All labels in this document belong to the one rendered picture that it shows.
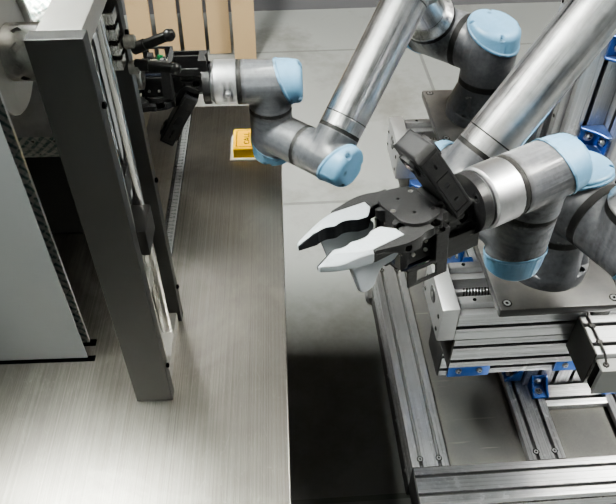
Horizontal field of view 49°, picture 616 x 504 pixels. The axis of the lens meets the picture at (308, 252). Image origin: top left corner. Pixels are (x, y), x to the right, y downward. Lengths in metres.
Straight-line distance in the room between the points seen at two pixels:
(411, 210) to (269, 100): 0.51
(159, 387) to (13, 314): 0.22
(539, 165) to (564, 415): 1.16
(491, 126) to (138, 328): 0.52
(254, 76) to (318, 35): 2.64
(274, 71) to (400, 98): 2.15
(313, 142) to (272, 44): 2.57
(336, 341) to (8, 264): 1.40
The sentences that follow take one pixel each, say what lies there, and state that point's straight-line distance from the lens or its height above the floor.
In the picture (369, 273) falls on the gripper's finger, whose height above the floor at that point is 1.21.
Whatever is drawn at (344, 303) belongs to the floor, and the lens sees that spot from 2.28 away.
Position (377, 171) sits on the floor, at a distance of 2.81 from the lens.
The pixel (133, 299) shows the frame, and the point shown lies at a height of 1.11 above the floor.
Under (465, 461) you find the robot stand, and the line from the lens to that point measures 1.75.
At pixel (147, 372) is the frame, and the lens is 0.94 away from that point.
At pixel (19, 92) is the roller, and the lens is 0.88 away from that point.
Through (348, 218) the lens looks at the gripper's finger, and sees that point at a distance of 0.71.
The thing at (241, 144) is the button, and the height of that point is 0.92.
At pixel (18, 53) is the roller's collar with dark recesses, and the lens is 0.83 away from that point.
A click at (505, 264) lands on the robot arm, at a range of 0.90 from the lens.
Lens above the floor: 1.71
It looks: 45 degrees down
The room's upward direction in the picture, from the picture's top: straight up
